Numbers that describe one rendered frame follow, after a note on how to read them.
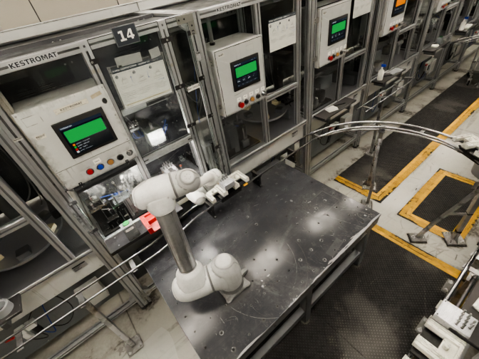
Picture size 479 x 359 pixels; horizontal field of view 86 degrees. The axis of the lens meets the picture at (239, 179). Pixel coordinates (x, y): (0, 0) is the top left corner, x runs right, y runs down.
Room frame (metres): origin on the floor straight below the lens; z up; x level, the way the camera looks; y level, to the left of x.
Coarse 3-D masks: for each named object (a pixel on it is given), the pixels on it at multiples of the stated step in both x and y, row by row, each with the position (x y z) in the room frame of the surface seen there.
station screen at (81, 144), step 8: (80, 120) 1.30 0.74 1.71; (88, 120) 1.31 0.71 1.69; (104, 120) 1.35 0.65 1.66; (64, 128) 1.25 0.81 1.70; (72, 128) 1.27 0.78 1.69; (64, 136) 1.24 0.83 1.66; (88, 136) 1.29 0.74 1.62; (96, 136) 1.31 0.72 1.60; (104, 136) 1.33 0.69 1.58; (112, 136) 1.35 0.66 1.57; (72, 144) 1.25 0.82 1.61; (80, 144) 1.26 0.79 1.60; (88, 144) 1.28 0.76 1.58; (96, 144) 1.30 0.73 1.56; (80, 152) 1.25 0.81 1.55
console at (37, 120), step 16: (64, 96) 1.36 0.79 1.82; (80, 96) 1.35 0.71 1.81; (96, 96) 1.38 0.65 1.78; (16, 112) 1.26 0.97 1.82; (32, 112) 1.23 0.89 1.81; (48, 112) 1.26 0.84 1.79; (64, 112) 1.29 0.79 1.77; (80, 112) 1.33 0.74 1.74; (96, 112) 1.35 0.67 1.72; (112, 112) 1.40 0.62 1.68; (32, 128) 1.21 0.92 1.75; (48, 128) 1.24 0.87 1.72; (112, 128) 1.37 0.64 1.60; (48, 144) 1.22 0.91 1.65; (64, 144) 1.24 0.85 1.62; (112, 144) 1.36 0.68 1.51; (128, 144) 1.40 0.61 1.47; (48, 160) 1.19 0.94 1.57; (64, 160) 1.23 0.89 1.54; (80, 160) 1.26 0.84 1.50; (96, 160) 1.30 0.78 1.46; (112, 160) 1.33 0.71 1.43; (128, 160) 1.38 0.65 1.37; (64, 176) 1.20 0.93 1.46; (80, 176) 1.24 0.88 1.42; (96, 176) 1.27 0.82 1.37
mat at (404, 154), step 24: (456, 96) 3.74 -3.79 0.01; (408, 120) 3.29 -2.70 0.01; (432, 120) 3.18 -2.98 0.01; (456, 120) 3.07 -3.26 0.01; (384, 144) 2.83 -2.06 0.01; (408, 144) 2.73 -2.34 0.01; (432, 144) 2.64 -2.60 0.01; (360, 168) 2.43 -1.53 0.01; (384, 168) 2.35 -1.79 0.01; (408, 168) 2.27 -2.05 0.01; (360, 192) 2.03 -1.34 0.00; (384, 192) 1.96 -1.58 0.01
